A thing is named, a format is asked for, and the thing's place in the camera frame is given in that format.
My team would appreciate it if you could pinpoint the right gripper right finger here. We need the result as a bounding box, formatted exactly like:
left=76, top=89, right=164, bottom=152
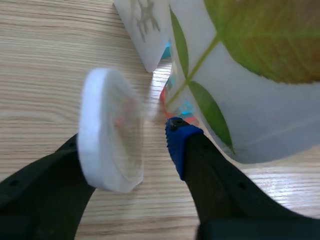
left=164, top=116, right=320, bottom=240

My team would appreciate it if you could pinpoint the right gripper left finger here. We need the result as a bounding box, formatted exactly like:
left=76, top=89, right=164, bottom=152
left=0, top=133, right=97, bottom=240

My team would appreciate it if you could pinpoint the clear card with grey leaf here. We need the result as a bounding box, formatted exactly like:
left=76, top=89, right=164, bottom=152
left=113, top=0, right=172, bottom=74

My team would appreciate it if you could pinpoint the clear card with green leaves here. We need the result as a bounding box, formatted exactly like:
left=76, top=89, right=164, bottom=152
left=168, top=0, right=320, bottom=165

